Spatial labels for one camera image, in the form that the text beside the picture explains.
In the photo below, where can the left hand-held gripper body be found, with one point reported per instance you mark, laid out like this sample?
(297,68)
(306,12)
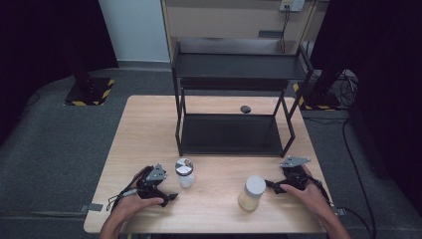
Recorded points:
(154,174)

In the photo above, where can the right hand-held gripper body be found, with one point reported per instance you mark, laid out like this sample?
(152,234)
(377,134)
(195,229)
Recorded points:
(293,161)

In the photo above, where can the large jar with white lid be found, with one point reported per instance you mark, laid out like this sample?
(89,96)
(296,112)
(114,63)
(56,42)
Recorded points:
(252,195)

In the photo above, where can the small jar with silver lid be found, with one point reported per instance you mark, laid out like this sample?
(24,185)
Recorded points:
(184,174)

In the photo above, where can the black metal two-tier rack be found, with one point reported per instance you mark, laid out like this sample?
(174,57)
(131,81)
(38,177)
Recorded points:
(232,132)

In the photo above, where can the person's left hand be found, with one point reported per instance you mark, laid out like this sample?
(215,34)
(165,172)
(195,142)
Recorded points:
(132,207)

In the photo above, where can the person's right hand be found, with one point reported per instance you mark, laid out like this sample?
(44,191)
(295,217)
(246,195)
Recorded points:
(312,197)

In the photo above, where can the black stand with striped base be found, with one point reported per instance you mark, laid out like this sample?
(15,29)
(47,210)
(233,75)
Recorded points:
(89,93)
(320,98)

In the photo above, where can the black round table grommet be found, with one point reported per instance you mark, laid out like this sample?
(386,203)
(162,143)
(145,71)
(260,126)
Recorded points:
(245,109)

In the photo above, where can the dark curtain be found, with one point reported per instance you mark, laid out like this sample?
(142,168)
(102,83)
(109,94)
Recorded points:
(391,83)
(40,49)

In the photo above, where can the light wooden cabinet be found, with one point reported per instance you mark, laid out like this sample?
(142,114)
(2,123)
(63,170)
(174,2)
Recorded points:
(232,20)

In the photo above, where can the grey table bracket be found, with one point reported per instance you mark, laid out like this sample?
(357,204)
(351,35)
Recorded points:
(91,207)
(340,211)

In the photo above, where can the white wall power outlet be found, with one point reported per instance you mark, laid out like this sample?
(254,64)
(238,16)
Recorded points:
(292,4)

